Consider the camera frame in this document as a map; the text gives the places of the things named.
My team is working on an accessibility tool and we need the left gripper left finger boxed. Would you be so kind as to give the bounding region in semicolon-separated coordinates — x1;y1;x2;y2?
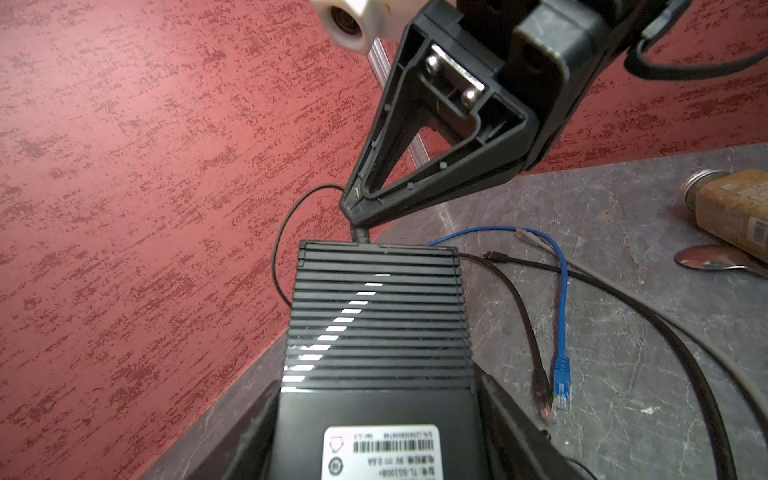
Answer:
186;381;280;479

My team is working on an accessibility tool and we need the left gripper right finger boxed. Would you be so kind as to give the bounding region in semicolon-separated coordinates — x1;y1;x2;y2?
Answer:
474;365;583;480

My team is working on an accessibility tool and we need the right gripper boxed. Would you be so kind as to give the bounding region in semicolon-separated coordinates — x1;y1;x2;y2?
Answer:
340;1;690;228

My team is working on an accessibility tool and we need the black network switch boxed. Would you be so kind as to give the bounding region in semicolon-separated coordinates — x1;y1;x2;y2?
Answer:
267;241;490;479

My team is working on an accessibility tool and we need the black power adapter with cable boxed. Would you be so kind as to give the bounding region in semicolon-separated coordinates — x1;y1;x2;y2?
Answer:
270;183;351;307

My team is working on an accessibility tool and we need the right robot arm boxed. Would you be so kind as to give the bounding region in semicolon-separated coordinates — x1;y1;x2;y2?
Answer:
339;1;767;229

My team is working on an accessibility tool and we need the brown spice jar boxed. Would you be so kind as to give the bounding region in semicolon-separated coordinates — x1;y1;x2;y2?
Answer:
680;169;767;262

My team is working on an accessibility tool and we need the black ethernet cable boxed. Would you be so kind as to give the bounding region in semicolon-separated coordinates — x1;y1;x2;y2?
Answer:
458;250;768;480

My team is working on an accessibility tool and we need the blue ethernet cable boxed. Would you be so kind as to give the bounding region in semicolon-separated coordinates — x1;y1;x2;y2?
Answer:
427;225;574;412

